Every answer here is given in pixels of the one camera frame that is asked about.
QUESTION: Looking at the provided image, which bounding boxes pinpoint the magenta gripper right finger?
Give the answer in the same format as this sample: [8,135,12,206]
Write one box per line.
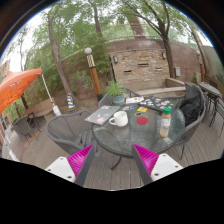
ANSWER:
[132,144,182,185]

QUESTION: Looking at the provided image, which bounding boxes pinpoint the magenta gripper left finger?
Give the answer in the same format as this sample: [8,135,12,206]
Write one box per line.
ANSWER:
[46,145,95,186]

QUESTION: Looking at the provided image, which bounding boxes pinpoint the grey mesh chair left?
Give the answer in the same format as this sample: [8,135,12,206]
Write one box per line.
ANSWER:
[46,110,94,155]

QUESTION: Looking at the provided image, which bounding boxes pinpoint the grey mesh chair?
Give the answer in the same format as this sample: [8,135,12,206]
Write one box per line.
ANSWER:
[98,94,112,107]
[176,88,206,149]
[46,110,94,155]

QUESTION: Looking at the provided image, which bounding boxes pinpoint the grey mesh chair right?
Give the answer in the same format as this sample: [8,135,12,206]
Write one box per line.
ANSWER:
[176,88,206,149]

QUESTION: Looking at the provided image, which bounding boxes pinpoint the round glass patio table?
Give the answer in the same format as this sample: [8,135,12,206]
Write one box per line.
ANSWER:
[91,99,186,171]

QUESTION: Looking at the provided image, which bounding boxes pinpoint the red round coaster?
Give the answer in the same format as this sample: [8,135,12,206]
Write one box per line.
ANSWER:
[136,117,148,125]

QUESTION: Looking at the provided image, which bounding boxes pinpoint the plastic bottle green cap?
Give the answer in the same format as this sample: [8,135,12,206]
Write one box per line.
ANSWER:
[160,107,171,138]

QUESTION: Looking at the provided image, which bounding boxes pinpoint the yellow sticky card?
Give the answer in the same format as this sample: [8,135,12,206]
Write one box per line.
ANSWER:
[137,107,148,112]

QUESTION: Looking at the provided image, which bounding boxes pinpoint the white ceramic mug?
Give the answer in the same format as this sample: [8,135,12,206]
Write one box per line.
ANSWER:
[109,111,128,127]

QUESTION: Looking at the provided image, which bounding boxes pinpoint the grey laptop with stickers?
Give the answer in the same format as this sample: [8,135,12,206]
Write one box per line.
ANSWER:
[85,105,120,125]

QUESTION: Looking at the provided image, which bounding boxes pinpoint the dark chair far left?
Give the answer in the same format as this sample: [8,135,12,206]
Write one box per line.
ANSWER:
[13,112,40,138]

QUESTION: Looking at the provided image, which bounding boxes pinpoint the black laptop with stickers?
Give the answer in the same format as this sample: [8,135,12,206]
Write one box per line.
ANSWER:
[139,96,177,112]

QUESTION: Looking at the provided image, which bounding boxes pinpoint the white paper sheet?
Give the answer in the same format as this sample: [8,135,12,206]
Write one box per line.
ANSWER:
[126,96,144,104]

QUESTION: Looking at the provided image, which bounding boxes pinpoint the black backpack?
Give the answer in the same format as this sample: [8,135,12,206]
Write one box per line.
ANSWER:
[180,85,204,126]

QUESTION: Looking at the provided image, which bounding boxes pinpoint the grey mesh chair far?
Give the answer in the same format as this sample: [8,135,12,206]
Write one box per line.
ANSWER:
[98,94,112,107]

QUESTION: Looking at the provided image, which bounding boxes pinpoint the potted green plant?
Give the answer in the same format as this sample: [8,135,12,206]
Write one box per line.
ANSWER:
[106,80,126,106]

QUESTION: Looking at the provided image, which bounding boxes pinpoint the dark side table right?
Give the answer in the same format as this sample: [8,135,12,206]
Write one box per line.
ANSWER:
[199,82,221,123]

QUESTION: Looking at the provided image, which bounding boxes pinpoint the orange patio umbrella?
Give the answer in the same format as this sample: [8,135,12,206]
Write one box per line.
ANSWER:
[0,68,42,114]

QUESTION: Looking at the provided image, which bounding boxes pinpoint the stone fountain wall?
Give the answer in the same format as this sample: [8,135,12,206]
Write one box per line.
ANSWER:
[110,49,170,84]

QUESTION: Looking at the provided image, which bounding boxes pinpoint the wooden lamp post globe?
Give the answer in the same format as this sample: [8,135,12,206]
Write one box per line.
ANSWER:
[84,47,103,102]

